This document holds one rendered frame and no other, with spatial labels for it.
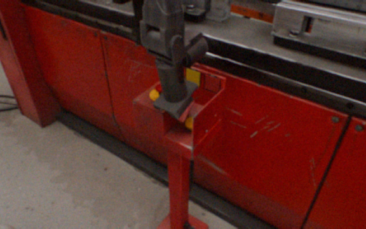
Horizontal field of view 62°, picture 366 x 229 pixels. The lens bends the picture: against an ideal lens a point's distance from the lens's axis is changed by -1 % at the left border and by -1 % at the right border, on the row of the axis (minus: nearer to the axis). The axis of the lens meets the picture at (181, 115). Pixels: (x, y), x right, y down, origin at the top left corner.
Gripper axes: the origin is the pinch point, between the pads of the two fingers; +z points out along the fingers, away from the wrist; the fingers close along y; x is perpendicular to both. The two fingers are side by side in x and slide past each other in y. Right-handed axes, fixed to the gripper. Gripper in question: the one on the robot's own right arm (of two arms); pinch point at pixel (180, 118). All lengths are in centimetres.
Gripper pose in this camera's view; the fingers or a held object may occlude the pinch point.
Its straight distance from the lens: 78.9
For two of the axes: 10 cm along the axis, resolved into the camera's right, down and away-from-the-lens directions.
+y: 5.5, -6.9, 4.8
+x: -8.3, -3.5, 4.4
